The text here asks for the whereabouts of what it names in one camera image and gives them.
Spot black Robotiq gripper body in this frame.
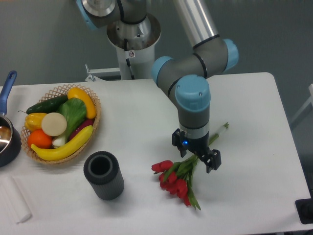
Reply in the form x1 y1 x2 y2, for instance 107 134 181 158
183 133 209 159

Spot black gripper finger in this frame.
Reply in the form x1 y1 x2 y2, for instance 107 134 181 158
201 148 221 173
172 128 187 158

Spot red tulip bouquet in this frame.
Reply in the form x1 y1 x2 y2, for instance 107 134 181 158
151 122 230 211

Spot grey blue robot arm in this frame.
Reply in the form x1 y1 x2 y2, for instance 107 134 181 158
77 0 239 171

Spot dark grey ribbed vase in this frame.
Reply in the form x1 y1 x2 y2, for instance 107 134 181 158
83 151 125 200

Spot purple eggplant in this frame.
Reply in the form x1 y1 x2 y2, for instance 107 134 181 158
68 119 94 141

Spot black device at edge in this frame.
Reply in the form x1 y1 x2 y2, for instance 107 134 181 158
295 198 313 224

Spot green bok choy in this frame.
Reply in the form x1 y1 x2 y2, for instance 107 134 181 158
52 98 87 148

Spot yellow squash at top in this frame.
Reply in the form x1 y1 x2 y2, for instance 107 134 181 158
67 87 96 119

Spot woven wicker basket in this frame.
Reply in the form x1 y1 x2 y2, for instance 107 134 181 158
21 84 101 165

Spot beige round disc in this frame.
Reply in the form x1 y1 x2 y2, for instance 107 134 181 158
41 113 67 137

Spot green cucumber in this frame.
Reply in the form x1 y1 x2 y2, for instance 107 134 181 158
19 95 68 115

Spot orange fruit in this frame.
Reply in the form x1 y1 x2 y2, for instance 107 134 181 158
27 130 52 149

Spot yellow bell pepper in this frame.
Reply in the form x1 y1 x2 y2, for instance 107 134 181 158
24 113 47 132

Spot white foam roll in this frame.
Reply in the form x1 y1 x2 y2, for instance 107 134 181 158
1 176 32 224

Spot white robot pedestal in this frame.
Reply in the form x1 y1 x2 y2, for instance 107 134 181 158
85 12 162 82

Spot white frame at right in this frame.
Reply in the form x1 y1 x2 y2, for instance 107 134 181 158
290 84 313 129

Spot blue handled saucepan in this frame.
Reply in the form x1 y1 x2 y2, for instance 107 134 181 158
0 70 22 167

